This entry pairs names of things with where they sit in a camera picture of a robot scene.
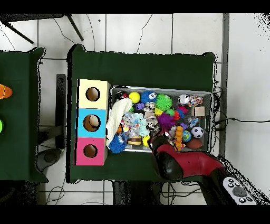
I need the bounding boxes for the black upright panel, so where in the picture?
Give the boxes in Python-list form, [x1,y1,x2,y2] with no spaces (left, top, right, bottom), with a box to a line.
[55,73,67,148]

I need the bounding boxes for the yellow ball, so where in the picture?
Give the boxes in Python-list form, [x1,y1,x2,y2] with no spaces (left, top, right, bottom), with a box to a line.
[128,91,141,104]

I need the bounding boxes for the black and white soccer ball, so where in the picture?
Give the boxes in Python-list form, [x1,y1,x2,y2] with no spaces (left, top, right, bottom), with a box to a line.
[191,126,205,139]

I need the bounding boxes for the brown toy football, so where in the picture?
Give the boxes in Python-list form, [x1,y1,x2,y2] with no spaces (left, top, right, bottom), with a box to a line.
[186,138,204,150]

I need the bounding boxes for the purple spiky toy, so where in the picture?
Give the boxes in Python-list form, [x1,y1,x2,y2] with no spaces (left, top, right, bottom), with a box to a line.
[157,113,176,130]

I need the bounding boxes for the cream waffle cloth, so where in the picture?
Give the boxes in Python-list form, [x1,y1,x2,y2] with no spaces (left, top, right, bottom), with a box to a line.
[105,98,133,147]

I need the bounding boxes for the orange cone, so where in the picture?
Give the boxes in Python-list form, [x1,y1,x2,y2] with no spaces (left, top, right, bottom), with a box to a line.
[0,83,13,100]

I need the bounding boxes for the black tripod stand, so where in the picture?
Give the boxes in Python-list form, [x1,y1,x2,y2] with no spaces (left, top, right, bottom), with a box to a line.
[0,13,84,44]

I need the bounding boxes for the silver tin can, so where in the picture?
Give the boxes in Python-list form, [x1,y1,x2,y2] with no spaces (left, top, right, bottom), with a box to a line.
[178,94,190,106]

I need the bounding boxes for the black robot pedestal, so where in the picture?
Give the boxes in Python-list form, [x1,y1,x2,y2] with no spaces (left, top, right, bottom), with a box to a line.
[112,181,163,205]

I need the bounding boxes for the black power cable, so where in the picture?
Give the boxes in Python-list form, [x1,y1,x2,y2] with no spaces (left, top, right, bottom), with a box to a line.
[213,117,270,132]

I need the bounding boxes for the dark green table cloth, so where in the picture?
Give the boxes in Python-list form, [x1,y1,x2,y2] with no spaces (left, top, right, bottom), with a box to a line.
[66,43,216,184]
[0,46,49,183]

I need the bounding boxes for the wooden three-hole box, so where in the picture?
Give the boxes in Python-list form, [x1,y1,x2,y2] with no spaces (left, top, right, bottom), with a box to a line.
[74,79,111,166]

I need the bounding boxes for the blue spiky ball with eyes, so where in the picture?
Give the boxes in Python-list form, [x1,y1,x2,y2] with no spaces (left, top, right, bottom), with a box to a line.
[108,134,128,154]
[140,90,158,105]

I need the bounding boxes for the colourful confetti ball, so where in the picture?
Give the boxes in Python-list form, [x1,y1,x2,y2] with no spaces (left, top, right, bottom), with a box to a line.
[188,94,204,107]

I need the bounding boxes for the green spiky ball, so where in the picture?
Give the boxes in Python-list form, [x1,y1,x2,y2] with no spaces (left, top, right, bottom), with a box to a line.
[155,93,173,111]

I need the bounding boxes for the plain wooden block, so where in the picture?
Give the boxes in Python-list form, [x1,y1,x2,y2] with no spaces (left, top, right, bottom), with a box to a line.
[192,106,206,117]

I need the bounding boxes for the orange toy brick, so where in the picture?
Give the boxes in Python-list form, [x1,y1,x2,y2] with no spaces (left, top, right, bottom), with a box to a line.
[175,126,184,151]

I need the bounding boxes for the clear mesh bin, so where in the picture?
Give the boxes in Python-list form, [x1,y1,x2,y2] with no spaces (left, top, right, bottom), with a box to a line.
[106,85,213,156]

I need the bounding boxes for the dark grey stand base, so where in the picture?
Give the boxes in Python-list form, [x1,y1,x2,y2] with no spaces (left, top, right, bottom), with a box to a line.
[36,147,63,172]

